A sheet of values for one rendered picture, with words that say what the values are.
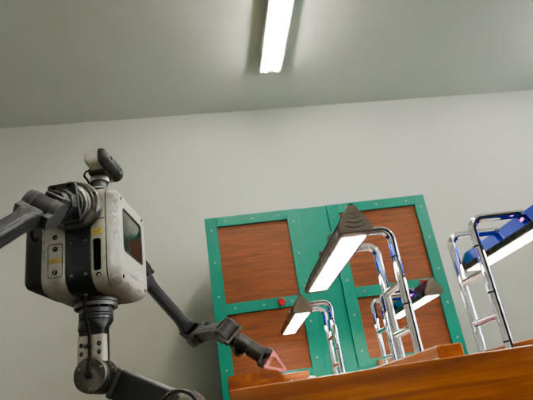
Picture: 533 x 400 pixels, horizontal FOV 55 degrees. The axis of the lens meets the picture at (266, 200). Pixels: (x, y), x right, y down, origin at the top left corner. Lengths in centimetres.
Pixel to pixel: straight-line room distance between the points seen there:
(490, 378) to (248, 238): 210
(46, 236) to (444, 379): 125
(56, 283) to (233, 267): 144
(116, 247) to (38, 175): 258
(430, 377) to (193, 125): 341
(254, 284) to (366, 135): 192
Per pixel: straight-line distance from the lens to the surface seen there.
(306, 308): 212
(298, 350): 290
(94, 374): 173
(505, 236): 166
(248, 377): 104
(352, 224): 120
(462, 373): 110
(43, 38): 359
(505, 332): 150
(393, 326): 155
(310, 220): 308
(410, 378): 107
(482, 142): 472
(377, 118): 447
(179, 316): 227
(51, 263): 174
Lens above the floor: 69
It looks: 22 degrees up
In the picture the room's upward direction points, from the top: 9 degrees counter-clockwise
